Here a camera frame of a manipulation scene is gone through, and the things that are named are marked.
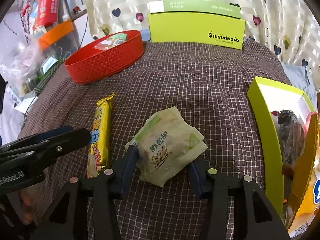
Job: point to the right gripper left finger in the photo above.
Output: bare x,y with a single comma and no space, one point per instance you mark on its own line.
66,217

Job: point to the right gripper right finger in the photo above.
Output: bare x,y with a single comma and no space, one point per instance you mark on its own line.
254,215

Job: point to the yellow blue biscuit bag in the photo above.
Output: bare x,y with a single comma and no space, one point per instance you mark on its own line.
303,200

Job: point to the yellow rice bar wrapper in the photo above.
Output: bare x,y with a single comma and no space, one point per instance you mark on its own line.
99,146

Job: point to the cream green snack packet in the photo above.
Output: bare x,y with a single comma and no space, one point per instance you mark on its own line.
166,144

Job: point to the person's left hand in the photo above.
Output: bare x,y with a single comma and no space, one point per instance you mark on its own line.
25,207

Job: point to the dark printed snack packet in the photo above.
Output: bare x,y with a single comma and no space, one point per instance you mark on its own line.
291,136

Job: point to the green open snack box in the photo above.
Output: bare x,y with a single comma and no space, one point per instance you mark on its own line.
265,96

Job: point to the orange storage bin lid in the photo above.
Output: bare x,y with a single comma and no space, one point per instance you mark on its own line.
55,34

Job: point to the checkered dark bed cloth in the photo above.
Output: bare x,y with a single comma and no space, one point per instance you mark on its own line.
177,98

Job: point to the red woven plastic basket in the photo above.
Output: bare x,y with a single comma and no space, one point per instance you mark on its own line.
90,63

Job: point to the peanut snack bag in basket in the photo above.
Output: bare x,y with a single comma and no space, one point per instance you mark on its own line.
111,42

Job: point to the blue grey garment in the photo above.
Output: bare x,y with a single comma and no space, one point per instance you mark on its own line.
300,77

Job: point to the red gift box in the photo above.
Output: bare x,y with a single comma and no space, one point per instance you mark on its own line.
39,14

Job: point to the heart pattern curtain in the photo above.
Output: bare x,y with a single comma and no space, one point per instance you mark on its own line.
290,28

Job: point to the green box lid upright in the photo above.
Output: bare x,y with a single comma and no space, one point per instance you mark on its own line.
196,21

